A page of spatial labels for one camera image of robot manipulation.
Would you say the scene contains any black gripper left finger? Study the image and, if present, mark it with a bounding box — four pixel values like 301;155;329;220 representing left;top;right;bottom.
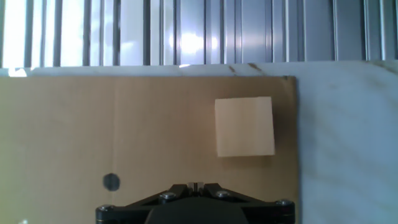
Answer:
95;182;197;223

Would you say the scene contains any brown cardboard sheet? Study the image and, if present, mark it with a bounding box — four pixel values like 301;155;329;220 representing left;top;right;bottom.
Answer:
0;75;301;224

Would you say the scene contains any small wooden block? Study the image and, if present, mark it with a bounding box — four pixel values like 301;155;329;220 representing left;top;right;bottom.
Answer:
214;96;276;158

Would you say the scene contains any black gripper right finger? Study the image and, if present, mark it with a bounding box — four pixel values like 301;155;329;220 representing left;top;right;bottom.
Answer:
197;182;295;223

